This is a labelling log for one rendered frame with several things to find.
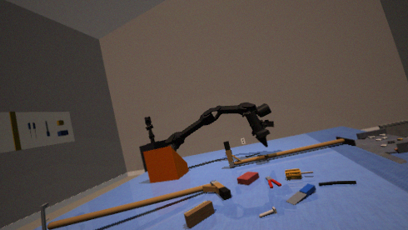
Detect scraper with blue handle and grey blade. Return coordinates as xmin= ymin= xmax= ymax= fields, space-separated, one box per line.
xmin=286 ymin=184 xmax=316 ymax=205

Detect red-handled pliers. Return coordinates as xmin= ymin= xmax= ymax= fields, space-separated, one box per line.
xmin=265 ymin=176 xmax=281 ymax=188

